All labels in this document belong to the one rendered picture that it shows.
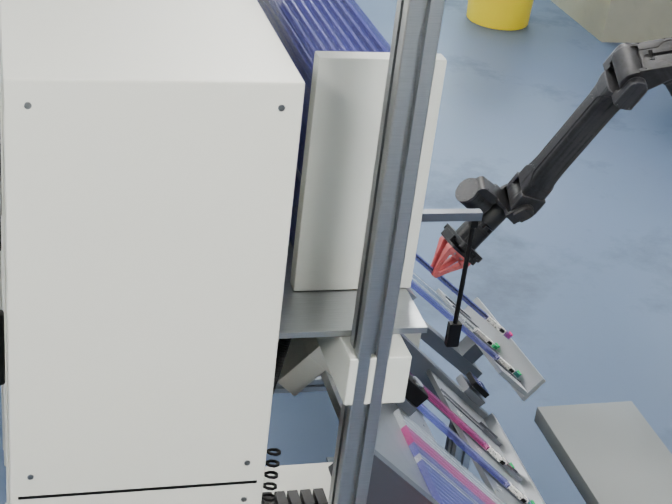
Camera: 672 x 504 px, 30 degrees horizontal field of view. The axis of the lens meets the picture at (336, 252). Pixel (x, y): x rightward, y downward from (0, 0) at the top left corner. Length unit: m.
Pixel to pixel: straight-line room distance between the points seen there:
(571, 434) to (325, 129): 1.47
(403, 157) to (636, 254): 3.67
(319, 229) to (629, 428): 1.47
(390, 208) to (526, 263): 3.38
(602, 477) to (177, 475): 1.32
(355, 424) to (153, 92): 0.50
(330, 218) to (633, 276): 3.36
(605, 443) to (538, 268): 2.00
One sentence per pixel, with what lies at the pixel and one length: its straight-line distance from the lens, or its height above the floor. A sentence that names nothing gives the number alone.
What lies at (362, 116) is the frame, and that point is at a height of 1.64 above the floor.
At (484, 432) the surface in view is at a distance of 2.51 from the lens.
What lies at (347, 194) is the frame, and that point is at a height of 1.53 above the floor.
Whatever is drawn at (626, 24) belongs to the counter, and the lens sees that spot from 7.52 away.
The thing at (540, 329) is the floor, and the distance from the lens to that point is 4.39.
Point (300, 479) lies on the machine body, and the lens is 2.54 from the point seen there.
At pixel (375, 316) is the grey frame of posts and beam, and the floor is 1.44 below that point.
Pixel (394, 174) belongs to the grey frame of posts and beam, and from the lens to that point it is 1.41.
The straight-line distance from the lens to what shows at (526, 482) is 2.46.
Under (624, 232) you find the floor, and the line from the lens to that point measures 5.20.
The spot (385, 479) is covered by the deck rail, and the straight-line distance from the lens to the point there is 1.71.
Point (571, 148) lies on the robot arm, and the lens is 2.49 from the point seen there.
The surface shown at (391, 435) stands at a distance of 1.87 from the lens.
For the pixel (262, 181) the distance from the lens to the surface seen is 1.42.
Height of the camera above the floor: 2.21
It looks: 28 degrees down
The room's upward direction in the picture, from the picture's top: 7 degrees clockwise
